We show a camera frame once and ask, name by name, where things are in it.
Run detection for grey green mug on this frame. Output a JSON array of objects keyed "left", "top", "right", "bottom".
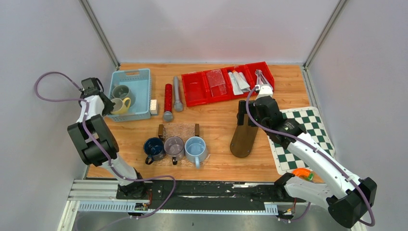
[{"left": 111, "top": 85, "right": 135, "bottom": 106}]

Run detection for cream yellow mug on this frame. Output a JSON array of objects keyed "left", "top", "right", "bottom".
[{"left": 110, "top": 97, "right": 131, "bottom": 115}]

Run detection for light blue mug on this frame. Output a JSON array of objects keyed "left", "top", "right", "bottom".
[{"left": 185, "top": 136, "right": 208, "bottom": 169}]

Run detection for purple grey mug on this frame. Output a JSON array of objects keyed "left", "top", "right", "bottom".
[{"left": 164, "top": 136, "right": 185, "bottom": 165}]

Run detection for dark blue mug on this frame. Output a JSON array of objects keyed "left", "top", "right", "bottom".
[{"left": 143, "top": 137, "right": 166, "bottom": 165}]

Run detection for clear textured plastic sheet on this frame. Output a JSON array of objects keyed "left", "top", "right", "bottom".
[{"left": 206, "top": 69, "right": 227, "bottom": 97}]

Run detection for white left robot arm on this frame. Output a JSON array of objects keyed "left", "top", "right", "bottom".
[{"left": 67, "top": 77, "right": 147, "bottom": 199}]

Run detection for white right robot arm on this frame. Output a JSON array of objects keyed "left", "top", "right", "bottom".
[{"left": 237, "top": 96, "right": 377, "bottom": 228}]

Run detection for white toothpaste tube left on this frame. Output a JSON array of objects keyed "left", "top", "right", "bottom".
[{"left": 228, "top": 71, "right": 243, "bottom": 95}]

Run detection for white toothpaste tube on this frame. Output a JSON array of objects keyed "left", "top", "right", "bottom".
[
  {"left": 228, "top": 71, "right": 243, "bottom": 95},
  {"left": 232, "top": 71, "right": 240, "bottom": 83}
]

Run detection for grey toothpaste tube right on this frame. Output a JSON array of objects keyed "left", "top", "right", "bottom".
[{"left": 238, "top": 72, "right": 250, "bottom": 92}]

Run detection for white toothpaste tube middle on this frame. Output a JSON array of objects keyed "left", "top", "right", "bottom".
[{"left": 232, "top": 71, "right": 240, "bottom": 83}]

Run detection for brown oval wooden tray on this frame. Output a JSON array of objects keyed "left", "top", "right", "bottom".
[{"left": 229, "top": 114, "right": 258, "bottom": 158}]

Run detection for red bin with toothpaste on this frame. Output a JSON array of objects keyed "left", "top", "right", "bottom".
[{"left": 221, "top": 65, "right": 256, "bottom": 99}]

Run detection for green white chessboard mat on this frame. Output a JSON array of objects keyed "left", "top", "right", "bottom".
[{"left": 269, "top": 106, "right": 335, "bottom": 175}]

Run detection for light blue plastic basket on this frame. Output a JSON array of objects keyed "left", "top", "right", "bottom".
[{"left": 107, "top": 68, "right": 152, "bottom": 122}]

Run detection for silver microphone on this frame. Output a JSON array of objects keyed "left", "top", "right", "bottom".
[{"left": 173, "top": 76, "right": 184, "bottom": 112}]

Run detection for white toy brick block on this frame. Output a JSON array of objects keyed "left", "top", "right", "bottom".
[{"left": 149, "top": 99, "right": 159, "bottom": 116}]

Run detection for red glitter microphone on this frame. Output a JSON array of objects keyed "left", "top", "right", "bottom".
[{"left": 163, "top": 84, "right": 173, "bottom": 122}]

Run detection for orange green tape roll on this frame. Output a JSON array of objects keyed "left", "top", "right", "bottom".
[{"left": 292, "top": 168, "right": 314, "bottom": 182}]

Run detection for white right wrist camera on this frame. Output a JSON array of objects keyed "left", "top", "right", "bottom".
[{"left": 256, "top": 84, "right": 273, "bottom": 99}]

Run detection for left aluminium frame post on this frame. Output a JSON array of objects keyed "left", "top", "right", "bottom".
[{"left": 79, "top": 0, "right": 120, "bottom": 70}]

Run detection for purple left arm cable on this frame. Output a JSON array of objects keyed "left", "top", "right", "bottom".
[{"left": 34, "top": 71, "right": 177, "bottom": 219}]

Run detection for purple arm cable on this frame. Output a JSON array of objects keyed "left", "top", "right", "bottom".
[
  {"left": 244, "top": 86, "right": 376, "bottom": 228},
  {"left": 34, "top": 71, "right": 177, "bottom": 219}
]

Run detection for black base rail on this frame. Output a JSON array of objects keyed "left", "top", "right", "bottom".
[{"left": 116, "top": 179, "right": 306, "bottom": 212}]

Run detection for aluminium corner frame post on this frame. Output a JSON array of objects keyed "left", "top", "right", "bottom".
[{"left": 303, "top": 0, "right": 349, "bottom": 69}]

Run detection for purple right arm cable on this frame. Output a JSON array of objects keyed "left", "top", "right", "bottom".
[{"left": 244, "top": 86, "right": 376, "bottom": 228}]

